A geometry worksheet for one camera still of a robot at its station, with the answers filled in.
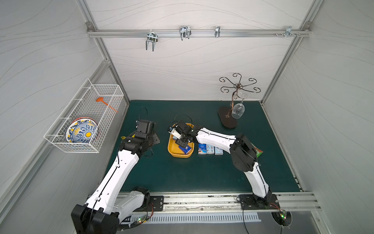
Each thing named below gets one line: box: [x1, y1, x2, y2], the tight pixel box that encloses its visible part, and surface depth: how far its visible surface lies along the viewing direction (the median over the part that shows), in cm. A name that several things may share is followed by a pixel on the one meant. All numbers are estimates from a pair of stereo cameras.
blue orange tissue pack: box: [198, 143, 207, 155], surface depth 92 cm
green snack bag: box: [253, 146, 264, 158], surface depth 90 cm
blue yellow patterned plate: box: [65, 117, 99, 144], surface depth 62 cm
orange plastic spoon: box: [95, 97, 119, 113], surface depth 80 cm
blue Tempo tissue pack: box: [178, 144, 192, 155], surface depth 92 cm
